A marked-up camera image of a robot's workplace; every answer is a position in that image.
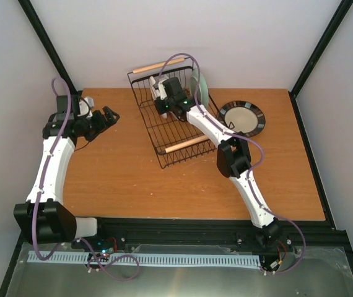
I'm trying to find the mint green flower plate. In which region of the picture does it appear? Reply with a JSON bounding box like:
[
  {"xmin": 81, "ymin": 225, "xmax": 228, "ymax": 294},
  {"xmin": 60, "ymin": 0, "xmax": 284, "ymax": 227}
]
[{"xmin": 189, "ymin": 69, "xmax": 209, "ymax": 108}]

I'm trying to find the black wire dish rack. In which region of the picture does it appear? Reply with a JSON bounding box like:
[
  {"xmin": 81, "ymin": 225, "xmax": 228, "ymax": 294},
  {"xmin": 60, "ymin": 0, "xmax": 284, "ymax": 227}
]
[{"xmin": 127, "ymin": 67, "xmax": 216, "ymax": 169}]

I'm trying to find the black rimmed beige plate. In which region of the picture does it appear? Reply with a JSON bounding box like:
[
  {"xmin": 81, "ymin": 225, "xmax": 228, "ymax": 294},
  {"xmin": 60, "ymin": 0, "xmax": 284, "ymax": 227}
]
[{"xmin": 217, "ymin": 100, "xmax": 266, "ymax": 137}]

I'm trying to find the green striped rim plate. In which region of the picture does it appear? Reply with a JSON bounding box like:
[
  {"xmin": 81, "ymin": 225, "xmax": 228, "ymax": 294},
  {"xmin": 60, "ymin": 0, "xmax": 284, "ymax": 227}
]
[{"xmin": 149, "ymin": 75, "xmax": 168, "ymax": 119}]

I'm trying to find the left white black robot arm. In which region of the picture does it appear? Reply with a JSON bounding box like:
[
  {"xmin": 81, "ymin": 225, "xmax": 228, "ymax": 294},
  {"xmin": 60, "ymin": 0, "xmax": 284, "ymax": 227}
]
[{"xmin": 14, "ymin": 95, "xmax": 120, "ymax": 249}]

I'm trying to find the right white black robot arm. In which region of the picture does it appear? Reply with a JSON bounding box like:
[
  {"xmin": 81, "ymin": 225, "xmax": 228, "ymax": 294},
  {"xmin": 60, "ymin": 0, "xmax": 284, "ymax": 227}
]
[{"xmin": 149, "ymin": 75, "xmax": 281, "ymax": 248}]

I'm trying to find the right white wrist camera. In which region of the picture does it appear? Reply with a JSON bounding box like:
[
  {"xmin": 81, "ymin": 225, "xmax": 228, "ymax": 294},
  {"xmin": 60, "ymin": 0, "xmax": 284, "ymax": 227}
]
[{"xmin": 152, "ymin": 82, "xmax": 167, "ymax": 100}]

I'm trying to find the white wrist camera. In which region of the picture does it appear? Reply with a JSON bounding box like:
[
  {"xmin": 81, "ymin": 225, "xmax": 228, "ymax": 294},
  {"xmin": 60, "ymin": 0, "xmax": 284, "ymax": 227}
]
[
  {"xmin": 78, "ymin": 97, "xmax": 94, "ymax": 118},
  {"xmin": 152, "ymin": 82, "xmax": 167, "ymax": 100}
]

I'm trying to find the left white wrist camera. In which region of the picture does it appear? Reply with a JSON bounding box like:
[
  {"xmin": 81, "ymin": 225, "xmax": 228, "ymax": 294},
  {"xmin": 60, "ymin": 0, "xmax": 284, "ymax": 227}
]
[{"xmin": 78, "ymin": 97, "xmax": 94, "ymax": 118}]

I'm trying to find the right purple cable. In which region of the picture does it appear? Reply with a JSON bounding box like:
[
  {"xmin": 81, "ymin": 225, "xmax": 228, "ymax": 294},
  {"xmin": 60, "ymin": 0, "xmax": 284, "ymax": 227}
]
[{"xmin": 156, "ymin": 53, "xmax": 307, "ymax": 276}]

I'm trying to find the light blue slotted cable duct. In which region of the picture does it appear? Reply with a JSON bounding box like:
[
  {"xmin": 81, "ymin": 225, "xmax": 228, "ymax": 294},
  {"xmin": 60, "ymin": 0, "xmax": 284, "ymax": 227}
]
[{"xmin": 27, "ymin": 250, "xmax": 263, "ymax": 269}]

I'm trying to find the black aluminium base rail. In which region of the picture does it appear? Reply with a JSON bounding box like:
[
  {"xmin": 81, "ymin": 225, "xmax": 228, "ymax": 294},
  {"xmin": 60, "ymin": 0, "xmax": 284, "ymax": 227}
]
[{"xmin": 87, "ymin": 218, "xmax": 352, "ymax": 254}]

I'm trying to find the left black frame post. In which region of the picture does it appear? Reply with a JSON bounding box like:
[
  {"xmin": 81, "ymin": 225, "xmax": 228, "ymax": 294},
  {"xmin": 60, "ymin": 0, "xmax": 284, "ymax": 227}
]
[{"xmin": 18, "ymin": 0, "xmax": 81, "ymax": 95}]

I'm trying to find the black frame post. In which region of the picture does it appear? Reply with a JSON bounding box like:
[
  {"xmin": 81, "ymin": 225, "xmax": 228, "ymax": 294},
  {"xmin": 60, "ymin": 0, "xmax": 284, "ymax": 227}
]
[
  {"xmin": 18, "ymin": 0, "xmax": 81, "ymax": 95},
  {"xmin": 289, "ymin": 0, "xmax": 353, "ymax": 98}
]

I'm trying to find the right black frame post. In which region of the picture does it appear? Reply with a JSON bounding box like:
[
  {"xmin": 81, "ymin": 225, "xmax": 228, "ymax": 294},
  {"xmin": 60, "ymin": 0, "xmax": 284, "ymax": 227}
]
[{"xmin": 289, "ymin": 0, "xmax": 353, "ymax": 98}]

